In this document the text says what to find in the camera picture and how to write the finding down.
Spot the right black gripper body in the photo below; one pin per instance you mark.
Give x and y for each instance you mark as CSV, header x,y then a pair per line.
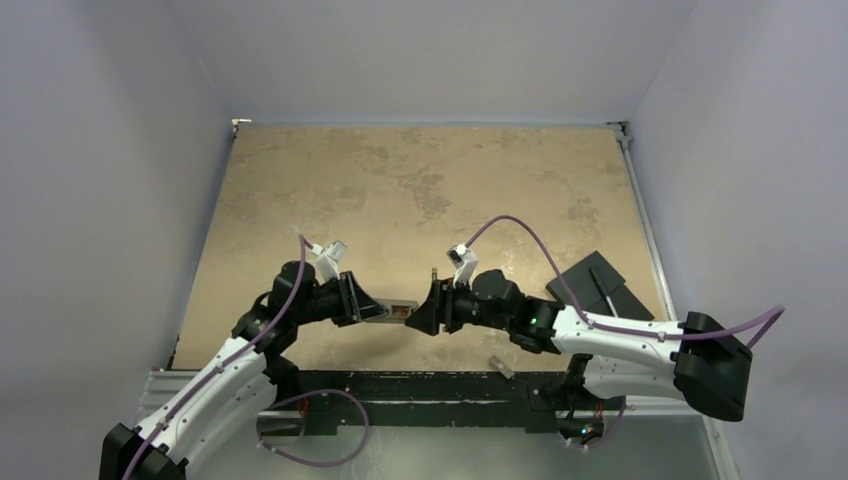
x,y
445,307

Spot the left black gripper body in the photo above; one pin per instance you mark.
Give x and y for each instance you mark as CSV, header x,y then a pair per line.
x,y
332,300

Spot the white remote control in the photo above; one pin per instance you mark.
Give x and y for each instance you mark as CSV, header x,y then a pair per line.
x,y
396,311

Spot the grey battery cover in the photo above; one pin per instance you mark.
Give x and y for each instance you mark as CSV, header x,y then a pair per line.
x,y
501,367

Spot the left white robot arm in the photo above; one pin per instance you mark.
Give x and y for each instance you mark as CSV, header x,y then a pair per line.
x,y
247,375

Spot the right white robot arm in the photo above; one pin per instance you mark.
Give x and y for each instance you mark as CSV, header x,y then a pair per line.
x,y
697,361

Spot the black flat plate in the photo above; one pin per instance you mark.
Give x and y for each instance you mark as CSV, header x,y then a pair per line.
x,y
601,289

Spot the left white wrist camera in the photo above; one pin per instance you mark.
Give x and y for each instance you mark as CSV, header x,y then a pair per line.
x,y
327,259

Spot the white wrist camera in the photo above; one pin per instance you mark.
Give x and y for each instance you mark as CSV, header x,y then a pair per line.
x,y
327,259
464,261

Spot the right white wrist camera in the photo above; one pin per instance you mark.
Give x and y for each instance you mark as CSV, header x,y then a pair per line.
x,y
464,261

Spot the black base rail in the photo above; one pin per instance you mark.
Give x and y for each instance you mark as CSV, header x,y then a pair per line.
x,y
534,402

